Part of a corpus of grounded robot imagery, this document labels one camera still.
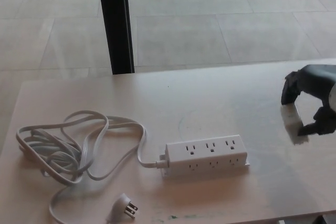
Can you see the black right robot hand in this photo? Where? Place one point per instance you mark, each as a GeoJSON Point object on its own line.
{"type": "Point", "coordinates": [315, 79]}

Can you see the white cube charger adapter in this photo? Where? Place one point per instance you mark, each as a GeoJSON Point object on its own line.
{"type": "Point", "coordinates": [291, 124]}

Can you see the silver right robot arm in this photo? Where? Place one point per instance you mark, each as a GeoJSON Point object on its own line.
{"type": "Point", "coordinates": [333, 98]}

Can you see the white angled three-prong plug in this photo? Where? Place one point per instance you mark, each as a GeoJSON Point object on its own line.
{"type": "Point", "coordinates": [122, 205]}

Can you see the white six-outlet power strip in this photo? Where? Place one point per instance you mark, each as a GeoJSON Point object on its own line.
{"type": "Point", "coordinates": [202, 157]}

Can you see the black vertical window post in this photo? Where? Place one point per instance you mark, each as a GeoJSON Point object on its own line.
{"type": "Point", "coordinates": [115, 24]}

